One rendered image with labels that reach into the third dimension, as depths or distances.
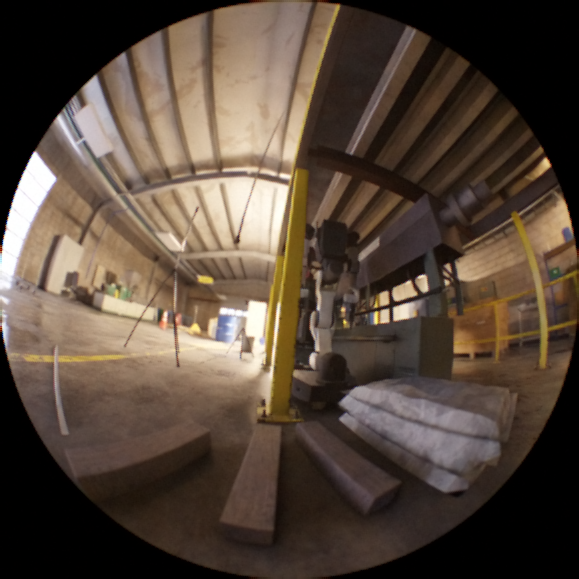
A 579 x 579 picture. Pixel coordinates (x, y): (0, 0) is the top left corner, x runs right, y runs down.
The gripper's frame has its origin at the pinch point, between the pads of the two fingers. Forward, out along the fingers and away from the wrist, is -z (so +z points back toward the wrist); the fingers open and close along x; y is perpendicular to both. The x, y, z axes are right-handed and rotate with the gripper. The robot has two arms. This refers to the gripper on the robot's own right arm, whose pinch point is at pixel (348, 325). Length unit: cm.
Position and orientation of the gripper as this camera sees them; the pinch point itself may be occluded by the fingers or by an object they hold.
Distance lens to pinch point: 152.0
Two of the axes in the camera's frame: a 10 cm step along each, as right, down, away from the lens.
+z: 1.1, -9.9, 0.7
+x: -0.4, 0.7, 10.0
